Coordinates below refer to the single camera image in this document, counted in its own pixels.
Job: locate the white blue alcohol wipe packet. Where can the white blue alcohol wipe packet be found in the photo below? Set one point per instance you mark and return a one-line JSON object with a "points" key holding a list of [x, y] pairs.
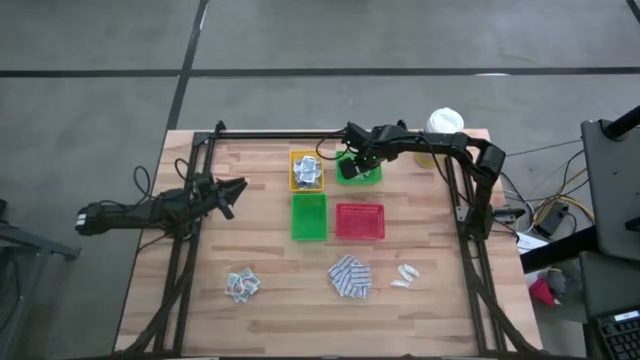
{"points": [[314, 175], [310, 163], [300, 165], [301, 178], [308, 185]]}

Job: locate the white red-print packet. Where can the white red-print packet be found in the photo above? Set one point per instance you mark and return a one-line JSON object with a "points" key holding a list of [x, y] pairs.
{"points": [[240, 295], [232, 282], [247, 274], [251, 286]]}

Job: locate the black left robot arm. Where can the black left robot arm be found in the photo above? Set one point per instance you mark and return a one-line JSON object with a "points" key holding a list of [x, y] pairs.
{"points": [[125, 212]]}

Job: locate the green plastic basket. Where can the green plastic basket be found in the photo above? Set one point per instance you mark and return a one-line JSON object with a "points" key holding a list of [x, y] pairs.
{"points": [[310, 217], [377, 177]]}

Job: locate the black laptop keyboard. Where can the black laptop keyboard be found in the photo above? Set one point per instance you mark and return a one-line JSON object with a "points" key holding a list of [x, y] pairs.
{"points": [[620, 340]]}

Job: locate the grey metal stand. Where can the grey metal stand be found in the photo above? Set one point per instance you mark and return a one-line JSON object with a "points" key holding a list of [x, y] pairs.
{"points": [[40, 245]]}

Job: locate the small pale sachet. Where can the small pale sachet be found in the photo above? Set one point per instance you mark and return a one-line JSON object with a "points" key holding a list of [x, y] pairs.
{"points": [[369, 176], [363, 171], [404, 275], [400, 283], [411, 270]]}

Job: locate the Lysol wipes canister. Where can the Lysol wipes canister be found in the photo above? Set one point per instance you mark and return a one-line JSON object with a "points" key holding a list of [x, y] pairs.
{"points": [[445, 120]]}

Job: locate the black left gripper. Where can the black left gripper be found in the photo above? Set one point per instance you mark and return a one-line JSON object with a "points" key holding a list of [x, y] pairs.
{"points": [[207, 192]]}

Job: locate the black metal table frame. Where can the black metal table frame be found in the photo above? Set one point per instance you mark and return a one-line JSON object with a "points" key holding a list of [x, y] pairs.
{"points": [[275, 134]]}

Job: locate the red plastic basket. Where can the red plastic basket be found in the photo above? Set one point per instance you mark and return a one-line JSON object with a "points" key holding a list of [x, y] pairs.
{"points": [[360, 221]]}

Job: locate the red cloth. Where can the red cloth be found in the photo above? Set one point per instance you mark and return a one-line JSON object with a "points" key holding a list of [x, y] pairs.
{"points": [[542, 292]]}

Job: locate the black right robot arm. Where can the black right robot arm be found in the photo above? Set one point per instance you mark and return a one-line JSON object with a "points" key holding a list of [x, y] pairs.
{"points": [[450, 142]]}

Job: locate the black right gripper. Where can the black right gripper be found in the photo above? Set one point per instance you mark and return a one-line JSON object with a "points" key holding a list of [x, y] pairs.
{"points": [[375, 142]]}

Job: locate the yellow plastic basket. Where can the yellow plastic basket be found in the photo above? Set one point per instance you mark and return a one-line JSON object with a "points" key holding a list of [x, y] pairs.
{"points": [[291, 170]]}

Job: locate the black pole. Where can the black pole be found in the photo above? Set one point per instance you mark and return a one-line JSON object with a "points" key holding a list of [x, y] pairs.
{"points": [[622, 122]]}

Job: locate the black power adapter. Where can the black power adapter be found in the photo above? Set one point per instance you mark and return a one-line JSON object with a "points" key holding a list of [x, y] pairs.
{"points": [[550, 220]]}

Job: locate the white blue-striped bandage wrapper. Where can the white blue-striped bandage wrapper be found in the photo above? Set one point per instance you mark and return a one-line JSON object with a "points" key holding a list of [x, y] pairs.
{"points": [[360, 292], [343, 285], [335, 271], [362, 280], [361, 269], [346, 262]]}

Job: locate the grey cloth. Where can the grey cloth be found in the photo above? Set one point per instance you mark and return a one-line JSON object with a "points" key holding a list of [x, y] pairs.
{"points": [[562, 280]]}

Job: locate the white paper sheet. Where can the white paper sheet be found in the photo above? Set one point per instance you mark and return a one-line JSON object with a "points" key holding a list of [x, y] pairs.
{"points": [[530, 242]]}

